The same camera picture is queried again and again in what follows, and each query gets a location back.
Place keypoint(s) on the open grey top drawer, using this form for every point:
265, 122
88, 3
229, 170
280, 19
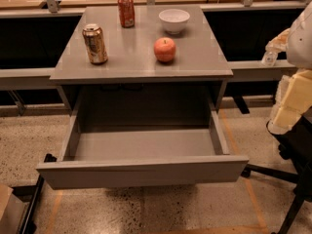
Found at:
136, 140

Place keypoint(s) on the grey railing beam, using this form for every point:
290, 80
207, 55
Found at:
26, 79

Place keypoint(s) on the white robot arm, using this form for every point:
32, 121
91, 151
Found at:
299, 48

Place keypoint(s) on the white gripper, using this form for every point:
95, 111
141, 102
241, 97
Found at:
300, 46

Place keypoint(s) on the red apple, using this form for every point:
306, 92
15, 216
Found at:
165, 49

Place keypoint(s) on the black office chair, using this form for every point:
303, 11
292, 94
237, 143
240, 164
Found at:
294, 145

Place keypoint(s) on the grey cabinet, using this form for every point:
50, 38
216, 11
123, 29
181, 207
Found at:
131, 57

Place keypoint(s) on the black floor stand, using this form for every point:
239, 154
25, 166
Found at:
29, 194

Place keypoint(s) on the cardboard box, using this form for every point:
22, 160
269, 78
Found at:
11, 210

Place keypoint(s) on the white bowl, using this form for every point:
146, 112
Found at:
174, 21

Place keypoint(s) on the red soda can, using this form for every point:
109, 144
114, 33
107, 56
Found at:
126, 13

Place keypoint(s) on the gold orange soda can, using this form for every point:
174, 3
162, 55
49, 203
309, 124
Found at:
94, 42

